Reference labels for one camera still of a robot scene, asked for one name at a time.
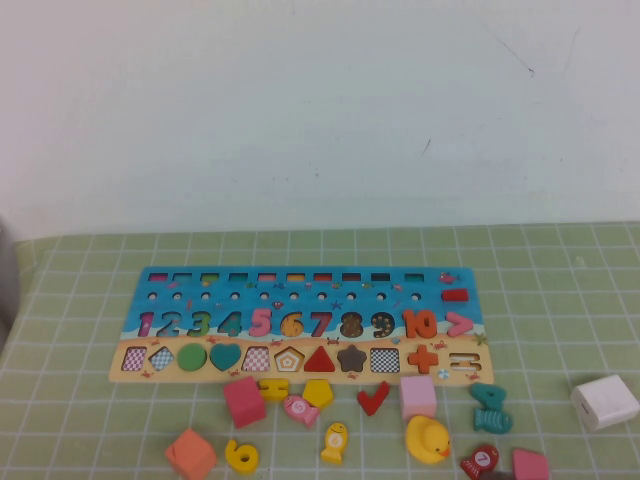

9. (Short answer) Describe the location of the yellow number six piece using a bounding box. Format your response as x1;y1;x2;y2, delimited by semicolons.
224;438;260;475

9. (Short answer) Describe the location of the colourful wooden puzzle board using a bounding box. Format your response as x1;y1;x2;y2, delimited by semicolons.
108;266;496;386

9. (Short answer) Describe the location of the pink number five piece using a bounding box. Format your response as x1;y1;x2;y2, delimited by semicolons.
249;308;279;338

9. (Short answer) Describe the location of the brown star piece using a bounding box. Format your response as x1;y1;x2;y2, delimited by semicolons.
336;344;370;374

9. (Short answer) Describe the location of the orange number ten piece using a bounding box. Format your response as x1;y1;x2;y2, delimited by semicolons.
402;309;439;340

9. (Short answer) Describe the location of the red triangle piece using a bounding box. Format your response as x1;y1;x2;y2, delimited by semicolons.
303;346;337;374

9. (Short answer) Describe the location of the teal heart piece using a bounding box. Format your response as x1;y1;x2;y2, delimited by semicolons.
208;343;243;373

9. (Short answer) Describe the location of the yellow pentagon piece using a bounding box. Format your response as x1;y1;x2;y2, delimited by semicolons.
301;378;335;410

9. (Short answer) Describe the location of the yellow equals sign piece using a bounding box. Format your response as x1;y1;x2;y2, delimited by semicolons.
258;378;291;403

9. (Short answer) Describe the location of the orange plus sign piece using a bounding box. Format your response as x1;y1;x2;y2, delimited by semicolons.
407;344;440;375

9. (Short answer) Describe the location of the pink greater-than sign piece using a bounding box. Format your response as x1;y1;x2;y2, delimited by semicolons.
446;312;474;338

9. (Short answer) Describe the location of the red check mark piece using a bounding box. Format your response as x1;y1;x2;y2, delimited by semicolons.
356;380;391;417

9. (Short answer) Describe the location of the green circle piece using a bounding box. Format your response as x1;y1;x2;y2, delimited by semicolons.
177;344;209;374

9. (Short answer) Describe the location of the teal number four piece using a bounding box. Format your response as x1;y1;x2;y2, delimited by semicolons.
468;382;508;412

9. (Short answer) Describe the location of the pink wooden fish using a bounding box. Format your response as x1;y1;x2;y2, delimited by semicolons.
283;394;321;429

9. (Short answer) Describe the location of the rose red square block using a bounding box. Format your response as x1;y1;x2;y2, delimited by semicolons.
222;375;268;430

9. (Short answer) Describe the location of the light pink square block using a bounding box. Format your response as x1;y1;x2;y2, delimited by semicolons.
399;375;438;422

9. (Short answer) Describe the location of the yellow wooden fish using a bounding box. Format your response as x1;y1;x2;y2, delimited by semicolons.
320;422;349;465

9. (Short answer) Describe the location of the yellow rubber duck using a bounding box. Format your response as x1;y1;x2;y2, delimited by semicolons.
404;415;452;466

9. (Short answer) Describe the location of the green checkered tablecloth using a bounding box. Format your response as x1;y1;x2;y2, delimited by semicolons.
0;222;640;480

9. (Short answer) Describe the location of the orange wooden block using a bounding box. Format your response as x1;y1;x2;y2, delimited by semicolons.
164;427;219;480

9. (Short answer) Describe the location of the red wooden fish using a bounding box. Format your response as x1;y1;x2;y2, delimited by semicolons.
459;444;501;479

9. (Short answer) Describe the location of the pink rhombus block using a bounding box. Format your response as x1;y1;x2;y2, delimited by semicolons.
511;447;552;480

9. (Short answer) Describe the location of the white plastic box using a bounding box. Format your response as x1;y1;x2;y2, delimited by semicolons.
570;374;640;434

